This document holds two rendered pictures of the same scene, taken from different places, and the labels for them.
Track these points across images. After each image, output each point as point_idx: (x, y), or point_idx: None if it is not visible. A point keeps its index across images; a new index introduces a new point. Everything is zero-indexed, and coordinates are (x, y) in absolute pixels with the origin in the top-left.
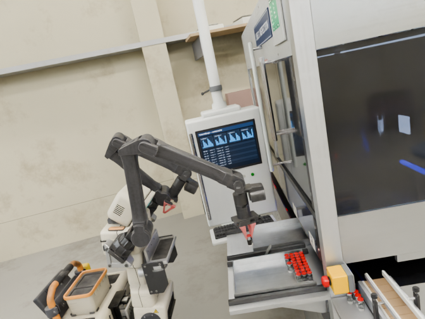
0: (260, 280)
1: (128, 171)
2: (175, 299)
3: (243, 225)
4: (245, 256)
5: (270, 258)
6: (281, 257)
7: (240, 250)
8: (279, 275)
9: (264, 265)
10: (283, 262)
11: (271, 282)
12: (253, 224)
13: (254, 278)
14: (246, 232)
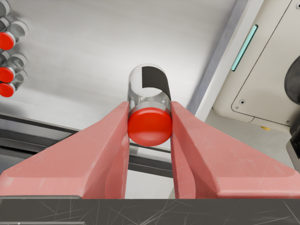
0: (131, 40)
1: None
2: (293, 140)
3: (271, 214)
4: (132, 158)
5: (66, 117)
6: (30, 107)
7: (136, 187)
8: (62, 32)
9: (93, 100)
10: (31, 86)
11: (99, 6)
12: (47, 179)
13: (144, 59)
14: (186, 127)
